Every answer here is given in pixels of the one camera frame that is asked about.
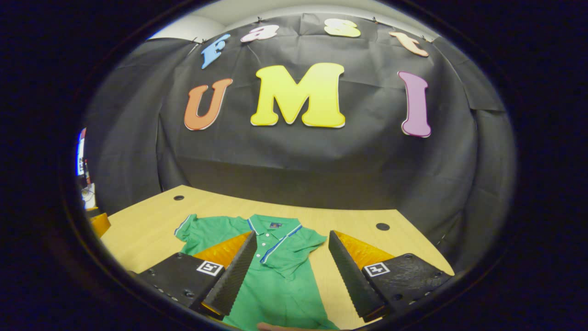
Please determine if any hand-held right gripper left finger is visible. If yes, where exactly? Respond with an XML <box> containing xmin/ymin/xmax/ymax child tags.
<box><xmin>135</xmin><ymin>231</ymin><xmax>258</xmax><ymax>322</ymax></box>

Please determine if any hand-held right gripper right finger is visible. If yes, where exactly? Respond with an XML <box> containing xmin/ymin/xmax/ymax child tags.
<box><xmin>328</xmin><ymin>231</ymin><xmax>455</xmax><ymax>323</ymax></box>

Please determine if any black backdrop cloth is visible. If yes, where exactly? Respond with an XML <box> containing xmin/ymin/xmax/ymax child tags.
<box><xmin>83</xmin><ymin>11</ymin><xmax>517</xmax><ymax>272</ymax></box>

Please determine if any bright coloured screen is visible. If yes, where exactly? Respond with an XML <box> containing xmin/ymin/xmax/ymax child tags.
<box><xmin>76</xmin><ymin>128</ymin><xmax>88</xmax><ymax>177</ymax></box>

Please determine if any white box with cables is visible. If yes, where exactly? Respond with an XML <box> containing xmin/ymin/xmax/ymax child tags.
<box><xmin>82</xmin><ymin>183</ymin><xmax>96</xmax><ymax>211</ymax></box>

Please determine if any green T-shirt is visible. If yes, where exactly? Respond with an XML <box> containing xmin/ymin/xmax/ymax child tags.
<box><xmin>174</xmin><ymin>213</ymin><xmax>340</xmax><ymax>331</ymax></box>

